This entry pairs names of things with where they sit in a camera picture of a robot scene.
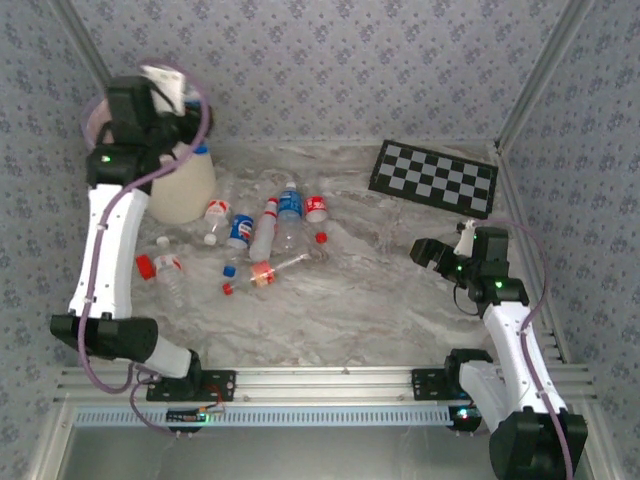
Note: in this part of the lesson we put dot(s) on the aluminium back rail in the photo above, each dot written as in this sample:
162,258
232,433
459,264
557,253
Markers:
325,143

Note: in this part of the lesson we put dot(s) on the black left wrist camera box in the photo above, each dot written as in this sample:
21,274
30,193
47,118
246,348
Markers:
127,100

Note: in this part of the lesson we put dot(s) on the clear bottle blue cap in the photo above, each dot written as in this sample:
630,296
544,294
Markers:
201,149

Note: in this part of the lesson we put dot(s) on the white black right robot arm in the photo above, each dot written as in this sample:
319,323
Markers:
515,350

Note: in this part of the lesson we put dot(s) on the cream plastic bin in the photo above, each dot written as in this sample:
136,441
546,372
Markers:
185,195

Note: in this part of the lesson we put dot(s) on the black and grey chessboard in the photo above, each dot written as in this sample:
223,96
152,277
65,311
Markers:
430,177

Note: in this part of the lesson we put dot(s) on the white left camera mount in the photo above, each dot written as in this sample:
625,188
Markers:
165,85

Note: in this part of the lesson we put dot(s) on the aluminium left corner post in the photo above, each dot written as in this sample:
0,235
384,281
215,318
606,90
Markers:
82,35

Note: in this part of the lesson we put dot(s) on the blue pepsi label bottle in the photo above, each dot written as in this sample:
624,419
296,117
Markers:
241,231

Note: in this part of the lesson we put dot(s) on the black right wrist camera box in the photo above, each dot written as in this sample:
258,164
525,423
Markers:
491,245

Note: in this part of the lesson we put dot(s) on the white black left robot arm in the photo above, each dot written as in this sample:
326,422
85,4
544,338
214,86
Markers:
110,250

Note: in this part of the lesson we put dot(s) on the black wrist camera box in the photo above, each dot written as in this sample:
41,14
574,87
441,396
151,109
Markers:
491,245
127,100

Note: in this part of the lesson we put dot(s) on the aluminium right side rail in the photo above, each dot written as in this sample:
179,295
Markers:
515,200

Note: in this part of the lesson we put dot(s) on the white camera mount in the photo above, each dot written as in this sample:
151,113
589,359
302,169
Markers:
465,239
165,85

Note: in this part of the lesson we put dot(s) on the aluminium corner post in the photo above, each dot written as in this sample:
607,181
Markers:
82,35
545,70

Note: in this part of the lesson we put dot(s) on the aluminium right corner post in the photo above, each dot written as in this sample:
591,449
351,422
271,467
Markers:
545,70

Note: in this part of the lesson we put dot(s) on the clear bottle blue label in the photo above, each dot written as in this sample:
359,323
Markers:
290,205

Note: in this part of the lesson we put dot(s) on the white bottle red cap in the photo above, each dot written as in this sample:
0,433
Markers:
263,235

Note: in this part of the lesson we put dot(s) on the red white label bottle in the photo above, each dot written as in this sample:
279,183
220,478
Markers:
218,210

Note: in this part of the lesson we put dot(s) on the clear ribbed bottle white cap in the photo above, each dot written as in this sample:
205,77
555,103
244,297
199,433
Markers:
167,265

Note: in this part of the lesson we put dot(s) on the short red label bottle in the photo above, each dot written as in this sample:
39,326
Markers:
316,207

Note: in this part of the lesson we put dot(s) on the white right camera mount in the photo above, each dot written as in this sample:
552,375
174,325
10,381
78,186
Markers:
465,239

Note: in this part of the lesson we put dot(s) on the clear bottle orange label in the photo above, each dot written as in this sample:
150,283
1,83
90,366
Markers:
262,274

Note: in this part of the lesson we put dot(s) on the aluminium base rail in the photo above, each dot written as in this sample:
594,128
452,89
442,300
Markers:
325,382

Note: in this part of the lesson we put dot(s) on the pink plastic bin liner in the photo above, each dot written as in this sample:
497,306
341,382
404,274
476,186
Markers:
90,125

